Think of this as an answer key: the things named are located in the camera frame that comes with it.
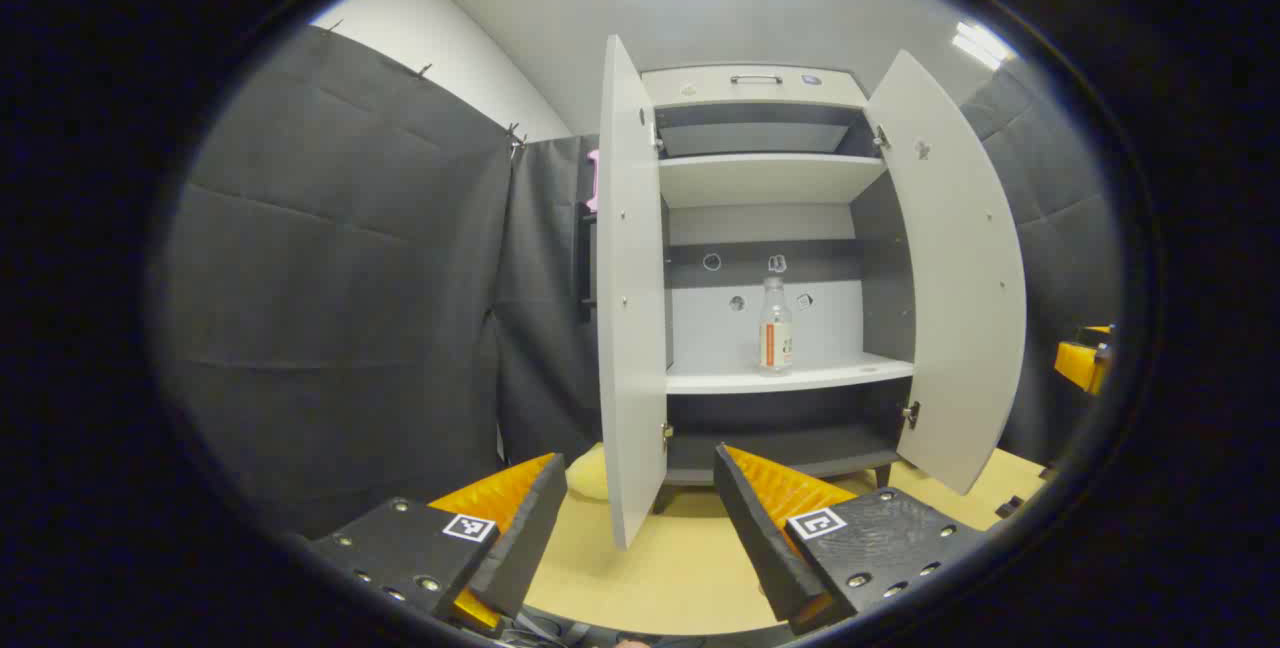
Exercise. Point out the grey white cabinet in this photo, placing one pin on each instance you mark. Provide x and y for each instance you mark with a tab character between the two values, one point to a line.
760	178

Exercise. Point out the clear plastic bottle orange label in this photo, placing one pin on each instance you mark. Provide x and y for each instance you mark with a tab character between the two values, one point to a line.
775	328

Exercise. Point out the small black flat object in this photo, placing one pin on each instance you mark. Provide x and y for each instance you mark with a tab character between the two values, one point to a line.
1010	506

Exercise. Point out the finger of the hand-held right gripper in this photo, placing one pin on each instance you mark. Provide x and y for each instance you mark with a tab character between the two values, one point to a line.
1080	364

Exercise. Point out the grey cabinet door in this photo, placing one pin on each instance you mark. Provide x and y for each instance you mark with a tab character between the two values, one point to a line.
950	278
630	328

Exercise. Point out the black backdrop cloth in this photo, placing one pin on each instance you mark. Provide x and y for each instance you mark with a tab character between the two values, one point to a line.
350	278

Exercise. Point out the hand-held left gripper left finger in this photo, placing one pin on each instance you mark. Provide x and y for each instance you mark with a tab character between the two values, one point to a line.
520	538

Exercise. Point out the small ceiling light panel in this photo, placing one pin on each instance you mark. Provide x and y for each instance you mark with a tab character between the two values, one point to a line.
983	44

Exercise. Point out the pale yellow round cushion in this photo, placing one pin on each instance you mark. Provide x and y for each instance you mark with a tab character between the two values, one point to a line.
590	473

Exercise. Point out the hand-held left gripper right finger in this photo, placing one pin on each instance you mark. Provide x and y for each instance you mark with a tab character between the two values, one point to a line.
760	538

